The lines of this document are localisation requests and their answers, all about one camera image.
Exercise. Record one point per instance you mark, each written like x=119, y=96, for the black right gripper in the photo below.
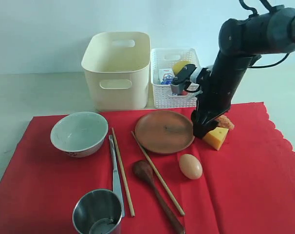
x=214, y=100

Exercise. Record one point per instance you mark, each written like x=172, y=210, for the red sausage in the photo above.
x=184, y=93

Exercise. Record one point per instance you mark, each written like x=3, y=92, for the blue white milk carton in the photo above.
x=166, y=76

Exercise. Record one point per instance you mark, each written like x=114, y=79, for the yellow lemon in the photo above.
x=177, y=67

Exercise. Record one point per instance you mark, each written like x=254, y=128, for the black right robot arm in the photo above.
x=241, y=44

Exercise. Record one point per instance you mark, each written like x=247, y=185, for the yellow cheese wedge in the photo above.
x=216, y=137

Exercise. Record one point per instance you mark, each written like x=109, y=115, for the fried breaded nugget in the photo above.
x=225, y=122

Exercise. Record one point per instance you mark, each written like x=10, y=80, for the brown round plate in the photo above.
x=164, y=132

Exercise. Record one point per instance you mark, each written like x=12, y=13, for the brown egg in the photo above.
x=190, y=166

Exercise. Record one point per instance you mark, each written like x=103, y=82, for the red table cloth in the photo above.
x=247, y=186

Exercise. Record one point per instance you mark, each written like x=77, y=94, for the dark wooden spoon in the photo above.
x=144, y=172

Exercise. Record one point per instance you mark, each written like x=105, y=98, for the white perforated plastic basket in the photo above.
x=162, y=58

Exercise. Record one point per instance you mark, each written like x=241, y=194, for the right wooden chopstick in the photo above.
x=165, y=186

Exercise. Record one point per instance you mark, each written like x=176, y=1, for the wooden chopstick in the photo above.
x=131, y=208
x=165, y=186

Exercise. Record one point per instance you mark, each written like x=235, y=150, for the left wooden chopstick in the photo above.
x=131, y=208

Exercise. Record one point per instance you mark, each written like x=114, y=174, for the metal table knife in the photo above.
x=116, y=184

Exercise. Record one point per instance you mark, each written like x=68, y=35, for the cream plastic storage bin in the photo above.
x=116, y=69

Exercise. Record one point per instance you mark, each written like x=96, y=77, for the white ceramic bowl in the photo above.
x=79, y=134

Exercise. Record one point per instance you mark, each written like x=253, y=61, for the stainless steel cup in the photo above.
x=98, y=212

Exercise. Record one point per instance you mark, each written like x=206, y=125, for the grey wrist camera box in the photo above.
x=188, y=75

